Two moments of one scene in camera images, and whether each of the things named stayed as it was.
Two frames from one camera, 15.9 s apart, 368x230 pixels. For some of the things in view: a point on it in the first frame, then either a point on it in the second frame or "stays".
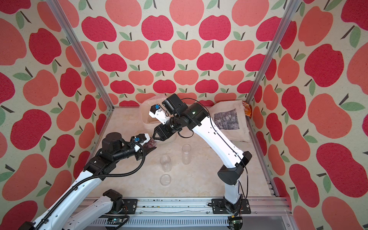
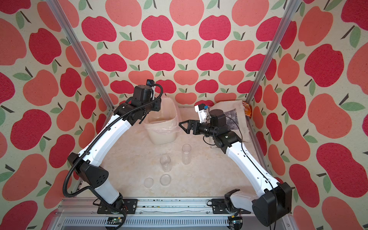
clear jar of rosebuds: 165,161 stays
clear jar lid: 165,179 stays
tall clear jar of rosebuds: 186,154 stays
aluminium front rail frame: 266,214 stays
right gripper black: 162,131 -> 197,126
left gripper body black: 139,154 -> 156,105
